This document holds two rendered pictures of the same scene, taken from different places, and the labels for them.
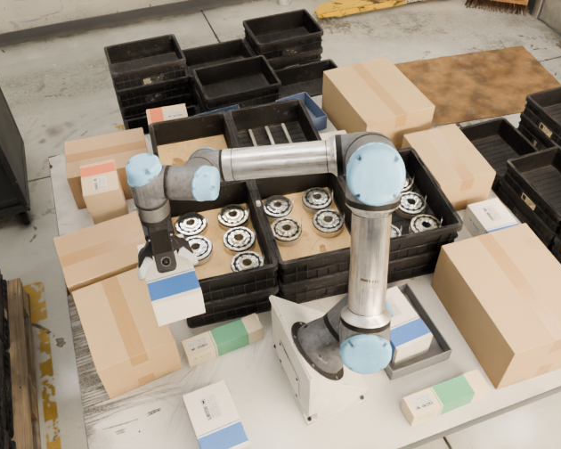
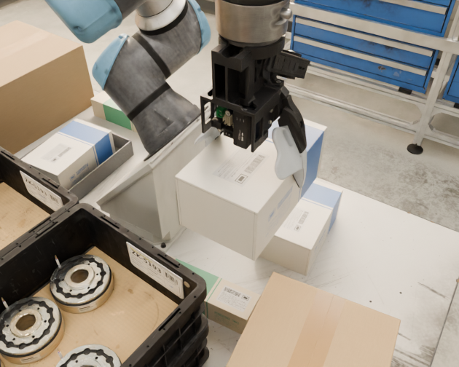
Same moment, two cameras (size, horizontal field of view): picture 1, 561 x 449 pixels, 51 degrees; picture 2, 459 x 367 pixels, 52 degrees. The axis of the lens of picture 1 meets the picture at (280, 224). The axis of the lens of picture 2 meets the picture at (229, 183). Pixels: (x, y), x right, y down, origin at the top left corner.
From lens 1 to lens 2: 159 cm
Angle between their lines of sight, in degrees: 79
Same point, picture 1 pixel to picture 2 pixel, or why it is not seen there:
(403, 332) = (85, 134)
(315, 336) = (178, 103)
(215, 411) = (295, 213)
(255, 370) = (206, 250)
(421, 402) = not seen: hidden behind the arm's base
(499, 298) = (21, 62)
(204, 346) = (232, 288)
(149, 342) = (304, 295)
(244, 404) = not seen: hidden behind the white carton
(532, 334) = (55, 42)
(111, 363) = (374, 312)
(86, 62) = not seen: outside the picture
